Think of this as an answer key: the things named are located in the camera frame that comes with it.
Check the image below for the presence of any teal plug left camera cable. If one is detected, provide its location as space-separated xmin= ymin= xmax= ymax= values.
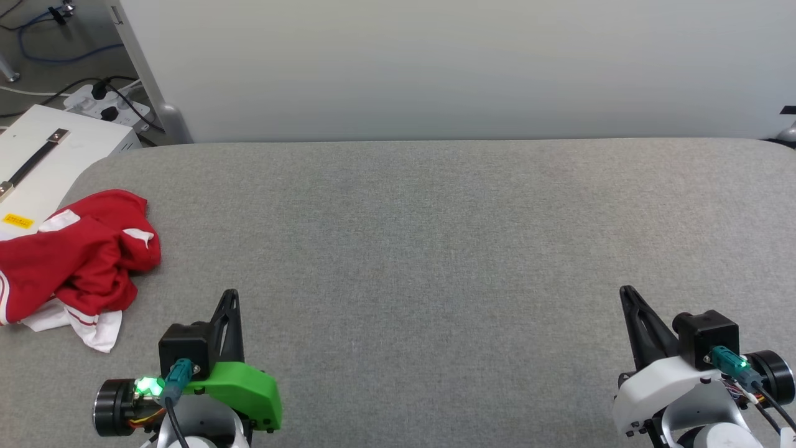
xmin=163 ymin=358 xmax=195 ymax=448

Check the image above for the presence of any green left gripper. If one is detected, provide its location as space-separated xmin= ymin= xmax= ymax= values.
xmin=183 ymin=289 xmax=282 ymax=432

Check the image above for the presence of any red white basketball jersey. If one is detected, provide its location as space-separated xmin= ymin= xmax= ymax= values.
xmin=0 ymin=189 xmax=162 ymax=353

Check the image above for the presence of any black power cable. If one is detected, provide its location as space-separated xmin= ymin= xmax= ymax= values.
xmin=0 ymin=76 xmax=141 ymax=119

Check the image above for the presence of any white partition panel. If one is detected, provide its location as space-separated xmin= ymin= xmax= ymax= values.
xmin=118 ymin=0 xmax=796 ymax=142

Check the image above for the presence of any white box with black handle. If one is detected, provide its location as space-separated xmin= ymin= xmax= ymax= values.
xmin=0 ymin=104 xmax=142 ymax=242

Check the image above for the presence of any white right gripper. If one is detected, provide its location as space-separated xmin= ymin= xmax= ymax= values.
xmin=613 ymin=286 xmax=717 ymax=437

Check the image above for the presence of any blue cable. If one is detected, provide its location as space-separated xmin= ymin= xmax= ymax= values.
xmin=17 ymin=9 xmax=125 ymax=64

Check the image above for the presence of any white cable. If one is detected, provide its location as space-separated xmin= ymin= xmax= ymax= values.
xmin=0 ymin=86 xmax=70 ymax=99

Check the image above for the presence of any grey partition post with foot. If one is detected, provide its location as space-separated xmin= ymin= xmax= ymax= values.
xmin=109 ymin=0 xmax=193 ymax=145

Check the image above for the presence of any white power strip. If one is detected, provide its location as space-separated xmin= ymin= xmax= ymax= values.
xmin=62 ymin=84 xmax=153 ymax=134

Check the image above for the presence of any teal plug right camera cable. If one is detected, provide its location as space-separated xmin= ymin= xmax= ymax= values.
xmin=709 ymin=347 xmax=796 ymax=436

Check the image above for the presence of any teal plug camera cable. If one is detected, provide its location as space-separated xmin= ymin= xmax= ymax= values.
xmin=709 ymin=347 xmax=796 ymax=436
xmin=163 ymin=358 xmax=195 ymax=448

